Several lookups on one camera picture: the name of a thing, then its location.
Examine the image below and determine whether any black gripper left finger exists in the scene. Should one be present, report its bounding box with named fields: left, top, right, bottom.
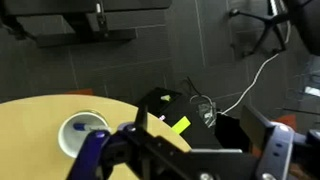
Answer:
left=67, top=106, right=187, bottom=180

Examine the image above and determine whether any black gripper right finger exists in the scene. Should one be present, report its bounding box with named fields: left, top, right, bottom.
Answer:
left=240, top=106, right=320, bottom=180

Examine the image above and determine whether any blue capped white marker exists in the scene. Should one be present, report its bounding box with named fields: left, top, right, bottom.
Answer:
left=72, top=123, right=111, bottom=132

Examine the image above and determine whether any white ceramic mug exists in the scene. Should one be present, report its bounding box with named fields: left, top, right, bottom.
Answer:
left=57, top=111, right=111, bottom=158

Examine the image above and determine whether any black office chair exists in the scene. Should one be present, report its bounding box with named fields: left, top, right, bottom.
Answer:
left=228, top=0, right=320, bottom=56

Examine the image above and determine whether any black desk furniture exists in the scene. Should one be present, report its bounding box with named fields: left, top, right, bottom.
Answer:
left=0, top=0, right=173, bottom=47

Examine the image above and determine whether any white cable on floor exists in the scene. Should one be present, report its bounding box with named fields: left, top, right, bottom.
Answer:
left=189, top=19, right=292, bottom=118

